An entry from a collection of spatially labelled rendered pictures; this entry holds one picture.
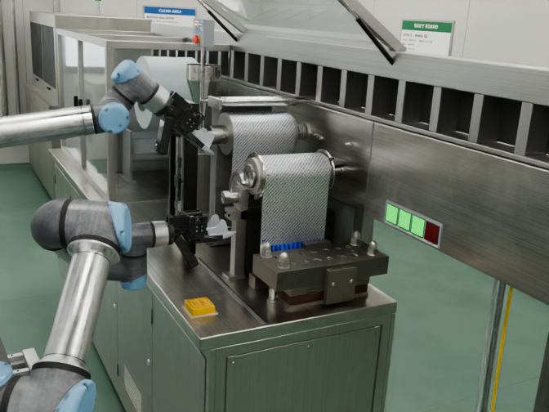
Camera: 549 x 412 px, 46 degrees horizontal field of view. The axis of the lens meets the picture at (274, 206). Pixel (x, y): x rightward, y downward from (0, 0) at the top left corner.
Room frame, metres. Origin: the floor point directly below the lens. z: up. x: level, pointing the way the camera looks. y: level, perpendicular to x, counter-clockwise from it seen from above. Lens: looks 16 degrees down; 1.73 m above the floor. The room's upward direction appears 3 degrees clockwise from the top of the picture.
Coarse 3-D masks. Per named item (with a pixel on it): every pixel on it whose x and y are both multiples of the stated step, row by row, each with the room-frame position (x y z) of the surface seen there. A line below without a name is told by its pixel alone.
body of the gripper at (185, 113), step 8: (176, 96) 1.80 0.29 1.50; (168, 104) 1.78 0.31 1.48; (176, 104) 1.80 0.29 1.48; (184, 104) 1.81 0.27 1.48; (160, 112) 1.77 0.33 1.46; (168, 112) 1.79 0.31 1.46; (176, 112) 1.81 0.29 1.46; (184, 112) 1.82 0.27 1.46; (192, 112) 1.81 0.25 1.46; (176, 120) 1.81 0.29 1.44; (184, 120) 1.80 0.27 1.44; (192, 120) 1.82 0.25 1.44; (200, 120) 1.82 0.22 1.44; (176, 128) 1.79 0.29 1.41; (184, 128) 1.80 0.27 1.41; (192, 128) 1.82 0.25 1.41; (184, 136) 1.80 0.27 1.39
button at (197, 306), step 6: (186, 300) 1.71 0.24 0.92; (192, 300) 1.72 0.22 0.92; (198, 300) 1.72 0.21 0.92; (204, 300) 1.72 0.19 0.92; (186, 306) 1.70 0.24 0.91; (192, 306) 1.68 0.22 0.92; (198, 306) 1.68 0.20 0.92; (204, 306) 1.68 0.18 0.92; (210, 306) 1.69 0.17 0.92; (192, 312) 1.66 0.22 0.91; (198, 312) 1.66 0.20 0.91; (204, 312) 1.67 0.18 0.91; (210, 312) 1.68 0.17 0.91
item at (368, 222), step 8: (360, 216) 2.26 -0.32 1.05; (368, 216) 2.26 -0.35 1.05; (360, 224) 2.25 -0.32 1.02; (368, 224) 2.26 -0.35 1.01; (352, 232) 2.29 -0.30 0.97; (360, 232) 2.25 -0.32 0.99; (368, 232) 2.26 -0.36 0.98; (368, 240) 2.27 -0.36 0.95; (544, 360) 1.50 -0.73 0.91; (544, 368) 1.50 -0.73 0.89; (544, 376) 1.49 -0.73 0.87; (544, 384) 1.49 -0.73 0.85; (544, 392) 1.48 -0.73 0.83; (536, 400) 1.50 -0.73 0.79; (544, 400) 1.48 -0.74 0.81; (536, 408) 1.50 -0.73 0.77; (544, 408) 1.48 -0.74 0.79
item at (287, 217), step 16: (304, 192) 1.97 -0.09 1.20; (320, 192) 2.00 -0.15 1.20; (272, 208) 1.92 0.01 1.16; (288, 208) 1.95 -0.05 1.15; (304, 208) 1.97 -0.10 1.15; (320, 208) 2.00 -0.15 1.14; (272, 224) 1.92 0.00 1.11; (288, 224) 1.95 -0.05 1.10; (304, 224) 1.98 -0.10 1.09; (320, 224) 2.00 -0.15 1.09; (272, 240) 1.92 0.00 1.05; (288, 240) 1.95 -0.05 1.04; (304, 240) 1.98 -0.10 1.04
